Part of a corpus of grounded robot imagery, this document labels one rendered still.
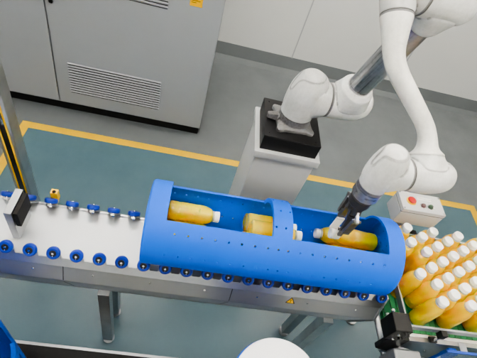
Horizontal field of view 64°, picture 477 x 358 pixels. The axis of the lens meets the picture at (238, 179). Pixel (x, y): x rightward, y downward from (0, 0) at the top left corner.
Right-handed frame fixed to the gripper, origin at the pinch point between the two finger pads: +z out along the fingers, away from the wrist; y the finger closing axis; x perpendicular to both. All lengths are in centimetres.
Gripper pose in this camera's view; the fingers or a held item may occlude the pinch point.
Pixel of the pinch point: (337, 228)
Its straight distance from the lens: 145.5
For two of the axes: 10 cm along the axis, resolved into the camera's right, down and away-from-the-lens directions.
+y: -0.4, 7.6, -6.5
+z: -2.3, 6.2, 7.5
